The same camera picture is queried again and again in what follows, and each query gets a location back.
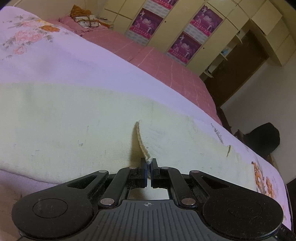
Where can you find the cream built-in wardrobe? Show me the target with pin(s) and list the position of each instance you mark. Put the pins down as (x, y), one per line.
(262, 17)

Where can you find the upper right purple poster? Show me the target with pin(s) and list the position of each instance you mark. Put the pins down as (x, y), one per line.
(206, 21)

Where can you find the dark brown wooden door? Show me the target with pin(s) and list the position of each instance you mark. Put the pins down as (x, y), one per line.
(230, 75)

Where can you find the lower right purple poster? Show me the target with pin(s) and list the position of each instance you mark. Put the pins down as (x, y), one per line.
(183, 49)

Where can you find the black bag on floor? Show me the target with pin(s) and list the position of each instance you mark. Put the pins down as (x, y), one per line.
(263, 140)

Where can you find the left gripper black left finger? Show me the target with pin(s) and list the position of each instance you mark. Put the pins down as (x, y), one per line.
(64, 210)

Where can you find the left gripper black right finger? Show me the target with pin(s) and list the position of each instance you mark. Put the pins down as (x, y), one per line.
(231, 211)

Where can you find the pink checked bedspread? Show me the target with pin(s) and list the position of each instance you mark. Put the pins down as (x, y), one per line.
(148, 59)

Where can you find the upper left purple poster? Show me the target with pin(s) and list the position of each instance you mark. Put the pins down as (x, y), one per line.
(146, 23)

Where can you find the pale cream knit garment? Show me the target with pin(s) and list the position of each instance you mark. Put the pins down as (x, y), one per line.
(56, 133)

